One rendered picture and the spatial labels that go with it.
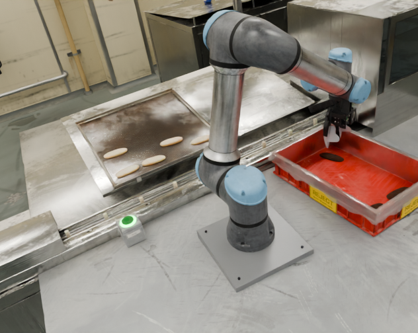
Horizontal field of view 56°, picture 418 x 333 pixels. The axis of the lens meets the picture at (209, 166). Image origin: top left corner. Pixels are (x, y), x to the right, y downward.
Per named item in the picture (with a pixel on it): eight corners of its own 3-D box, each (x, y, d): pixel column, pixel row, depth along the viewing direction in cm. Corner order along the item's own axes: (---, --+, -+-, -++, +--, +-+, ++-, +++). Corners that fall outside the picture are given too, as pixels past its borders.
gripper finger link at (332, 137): (334, 152, 144) (340, 128, 140) (320, 148, 148) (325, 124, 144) (338, 151, 146) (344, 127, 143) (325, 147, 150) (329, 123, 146)
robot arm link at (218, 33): (216, 207, 119) (234, 16, 92) (191, 184, 130) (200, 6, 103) (247, 196, 125) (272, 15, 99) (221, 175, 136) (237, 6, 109)
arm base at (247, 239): (283, 241, 120) (283, 218, 114) (238, 259, 117) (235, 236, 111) (260, 211, 132) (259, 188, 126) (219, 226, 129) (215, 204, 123)
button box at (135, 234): (129, 256, 132) (120, 232, 126) (121, 243, 139) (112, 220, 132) (151, 246, 135) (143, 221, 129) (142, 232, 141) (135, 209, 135)
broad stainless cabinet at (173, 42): (209, 135, 354) (189, 18, 297) (163, 100, 433) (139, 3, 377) (364, 70, 419) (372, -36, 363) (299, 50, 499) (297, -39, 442)
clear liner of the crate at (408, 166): (374, 241, 117) (377, 216, 111) (268, 172, 153) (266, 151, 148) (443, 192, 129) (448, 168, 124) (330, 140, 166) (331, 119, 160)
